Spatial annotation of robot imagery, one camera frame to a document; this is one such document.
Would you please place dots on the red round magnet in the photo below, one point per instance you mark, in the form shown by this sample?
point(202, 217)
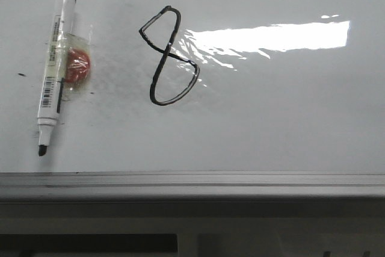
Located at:
point(78, 66)

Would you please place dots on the white whiteboard with aluminium frame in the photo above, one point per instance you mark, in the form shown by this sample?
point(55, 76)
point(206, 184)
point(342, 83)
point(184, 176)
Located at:
point(199, 99)

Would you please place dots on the white black whiteboard marker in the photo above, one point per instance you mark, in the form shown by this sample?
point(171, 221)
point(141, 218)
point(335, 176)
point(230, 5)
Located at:
point(55, 72)

